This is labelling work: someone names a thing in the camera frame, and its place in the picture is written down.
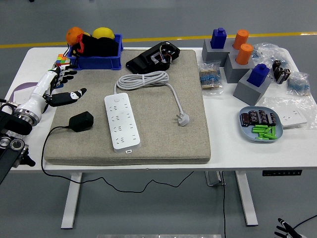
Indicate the plain black pouch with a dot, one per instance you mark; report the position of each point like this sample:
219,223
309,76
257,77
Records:
107,47

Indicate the grey-brown mat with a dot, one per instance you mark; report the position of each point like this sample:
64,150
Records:
161,138

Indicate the blue-grey plate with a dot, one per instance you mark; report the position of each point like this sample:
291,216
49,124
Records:
245,132

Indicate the white wall socket panel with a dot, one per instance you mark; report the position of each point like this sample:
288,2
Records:
293,118

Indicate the black capacitor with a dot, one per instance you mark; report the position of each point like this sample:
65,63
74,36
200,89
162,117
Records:
277,65
285,75
278,74

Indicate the open black electronic device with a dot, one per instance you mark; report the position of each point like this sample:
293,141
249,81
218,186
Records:
141,63

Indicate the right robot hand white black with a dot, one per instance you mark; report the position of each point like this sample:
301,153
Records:
287,226

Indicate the grey peg block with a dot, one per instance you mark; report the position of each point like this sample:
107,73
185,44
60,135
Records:
210,57
235,74
247,95

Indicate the blue square peg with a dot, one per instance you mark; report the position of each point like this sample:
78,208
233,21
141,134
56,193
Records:
218,38
258,75

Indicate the blue plastic bin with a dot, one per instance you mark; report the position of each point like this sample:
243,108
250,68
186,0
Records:
99,63

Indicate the clear bag of resistors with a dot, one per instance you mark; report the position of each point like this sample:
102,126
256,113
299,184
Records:
267,53
298,85
210,79

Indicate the clear plastic bag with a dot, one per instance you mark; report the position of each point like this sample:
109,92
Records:
277,102

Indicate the black pouch red trim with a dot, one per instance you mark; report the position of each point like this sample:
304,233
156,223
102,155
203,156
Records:
86,45

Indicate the white table leg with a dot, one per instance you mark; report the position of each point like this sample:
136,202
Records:
71,200
246,198

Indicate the metal bracket under table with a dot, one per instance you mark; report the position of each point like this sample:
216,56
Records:
213,178

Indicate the white wall switch panel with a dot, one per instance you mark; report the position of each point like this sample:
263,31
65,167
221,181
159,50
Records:
22,95

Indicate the purple tray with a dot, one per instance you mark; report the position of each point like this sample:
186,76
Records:
22,85

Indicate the black table control panel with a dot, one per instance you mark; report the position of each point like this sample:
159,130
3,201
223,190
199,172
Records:
282,172

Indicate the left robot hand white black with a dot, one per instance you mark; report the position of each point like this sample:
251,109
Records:
39,86

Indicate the black plug adapter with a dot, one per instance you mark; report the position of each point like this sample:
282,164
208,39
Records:
81,121

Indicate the yellow lemon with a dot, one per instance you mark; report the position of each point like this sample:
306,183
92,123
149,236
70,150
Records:
102,32

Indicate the orange cylinder peg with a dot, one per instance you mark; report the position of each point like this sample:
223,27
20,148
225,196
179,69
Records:
244,54
240,38

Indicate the white power strip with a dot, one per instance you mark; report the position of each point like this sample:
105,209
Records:
122,124

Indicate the orange fruit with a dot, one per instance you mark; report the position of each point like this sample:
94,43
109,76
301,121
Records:
73,34

